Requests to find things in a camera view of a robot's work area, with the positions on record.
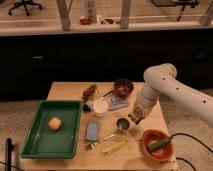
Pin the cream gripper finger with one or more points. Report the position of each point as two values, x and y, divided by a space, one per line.
132 127
134 114

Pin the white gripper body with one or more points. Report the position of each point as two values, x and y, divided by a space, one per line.
145 109

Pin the black and tan eraser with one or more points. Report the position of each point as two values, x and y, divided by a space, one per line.
139 118

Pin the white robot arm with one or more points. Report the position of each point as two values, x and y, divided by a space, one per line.
161 79

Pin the small metal cup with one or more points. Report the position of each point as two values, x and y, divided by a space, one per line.
122 125

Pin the white plastic cup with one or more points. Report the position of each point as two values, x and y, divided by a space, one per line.
100 108

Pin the grey cloth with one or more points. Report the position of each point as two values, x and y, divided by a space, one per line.
117 103

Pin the dark red bowl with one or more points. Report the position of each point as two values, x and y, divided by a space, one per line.
123 88

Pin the yellow banana toy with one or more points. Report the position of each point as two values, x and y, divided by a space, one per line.
113 147

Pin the green cucumber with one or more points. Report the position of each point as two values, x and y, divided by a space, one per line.
158 144

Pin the blue sponge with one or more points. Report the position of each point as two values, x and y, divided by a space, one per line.
92 131

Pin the orange bowl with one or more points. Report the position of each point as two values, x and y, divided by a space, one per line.
163 154

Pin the metal fork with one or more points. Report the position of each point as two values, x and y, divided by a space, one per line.
94 144

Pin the small black object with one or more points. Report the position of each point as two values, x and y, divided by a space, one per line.
87 108

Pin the brown pine cone toy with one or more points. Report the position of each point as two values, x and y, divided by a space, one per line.
89 93

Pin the yellow bread roll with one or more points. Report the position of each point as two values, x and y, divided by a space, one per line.
54 123

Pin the green plastic tray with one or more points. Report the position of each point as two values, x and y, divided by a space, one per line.
43 143

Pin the red object on shelf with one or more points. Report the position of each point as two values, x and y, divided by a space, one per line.
84 21

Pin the black office chair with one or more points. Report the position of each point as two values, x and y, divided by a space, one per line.
24 3

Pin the black stand post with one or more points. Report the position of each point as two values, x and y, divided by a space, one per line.
8 155

